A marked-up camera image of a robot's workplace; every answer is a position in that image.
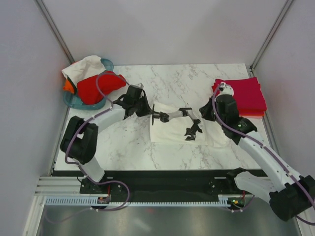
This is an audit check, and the right aluminium corner post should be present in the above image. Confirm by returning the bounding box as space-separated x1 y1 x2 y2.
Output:
247 0 295 74

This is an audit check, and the aluminium corner post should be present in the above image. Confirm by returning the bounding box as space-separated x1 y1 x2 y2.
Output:
247 0 295 74
34 0 74 63

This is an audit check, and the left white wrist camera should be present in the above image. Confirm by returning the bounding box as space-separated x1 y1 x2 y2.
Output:
135 83 144 89

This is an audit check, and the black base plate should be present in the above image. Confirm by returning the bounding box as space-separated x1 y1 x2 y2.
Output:
80 169 249 204

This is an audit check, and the white robot print t shirt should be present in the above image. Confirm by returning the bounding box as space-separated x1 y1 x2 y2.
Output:
150 110 229 148

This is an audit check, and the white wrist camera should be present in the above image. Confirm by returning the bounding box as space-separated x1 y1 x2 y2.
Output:
219 82 234 96
135 83 144 89

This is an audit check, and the left aluminium side rail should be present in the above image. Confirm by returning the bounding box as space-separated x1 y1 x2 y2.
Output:
23 108 69 236

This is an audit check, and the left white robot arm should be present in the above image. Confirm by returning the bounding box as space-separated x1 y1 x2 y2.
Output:
60 85 152 193

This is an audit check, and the plain white t shirt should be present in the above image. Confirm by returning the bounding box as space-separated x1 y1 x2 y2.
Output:
62 55 106 85

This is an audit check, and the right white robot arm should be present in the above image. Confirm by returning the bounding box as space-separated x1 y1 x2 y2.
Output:
199 94 315 221

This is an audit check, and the aluminium cross rail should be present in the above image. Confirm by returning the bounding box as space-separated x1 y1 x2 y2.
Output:
35 177 81 196

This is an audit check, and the white slotted cable duct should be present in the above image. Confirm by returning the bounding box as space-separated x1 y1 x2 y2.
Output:
45 195 240 207

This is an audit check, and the left aluminium corner post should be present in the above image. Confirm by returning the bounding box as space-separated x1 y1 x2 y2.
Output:
34 0 74 63

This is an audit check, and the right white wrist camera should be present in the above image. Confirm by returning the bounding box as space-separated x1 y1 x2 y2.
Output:
219 82 234 96

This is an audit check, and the teal laundry basket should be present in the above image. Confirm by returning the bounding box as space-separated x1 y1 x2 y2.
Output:
62 55 114 110

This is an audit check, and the orange t shirt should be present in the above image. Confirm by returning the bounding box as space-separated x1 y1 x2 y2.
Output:
63 79 76 94

